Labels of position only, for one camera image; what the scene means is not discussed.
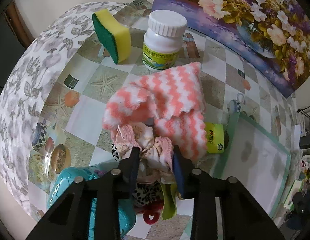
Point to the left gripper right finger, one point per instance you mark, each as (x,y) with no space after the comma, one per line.
(242,216)

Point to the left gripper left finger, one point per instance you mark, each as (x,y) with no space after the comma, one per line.
(69,216)

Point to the leopard print scrunchie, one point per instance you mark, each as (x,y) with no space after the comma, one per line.
(152,167)

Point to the red scrunchie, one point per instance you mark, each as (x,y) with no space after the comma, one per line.
(152,212)

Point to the pink floral scrunchie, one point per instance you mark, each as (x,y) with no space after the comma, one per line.
(143,134)

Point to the pink white striped cloth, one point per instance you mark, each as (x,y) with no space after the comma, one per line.
(173,98)

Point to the yellow green sponge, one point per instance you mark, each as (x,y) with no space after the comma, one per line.
(113,36)

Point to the white tray teal rim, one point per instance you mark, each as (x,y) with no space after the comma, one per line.
(253,155)

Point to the checkered printed table cover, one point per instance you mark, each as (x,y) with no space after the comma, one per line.
(114,92)

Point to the white power strip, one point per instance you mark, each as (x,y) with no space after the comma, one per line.
(297,134)

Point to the grey floral tablecloth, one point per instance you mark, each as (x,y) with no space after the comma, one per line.
(29,84)

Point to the white pill bottle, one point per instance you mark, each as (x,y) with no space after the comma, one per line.
(163,39)

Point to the flower painting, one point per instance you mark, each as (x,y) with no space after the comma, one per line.
(272,35)

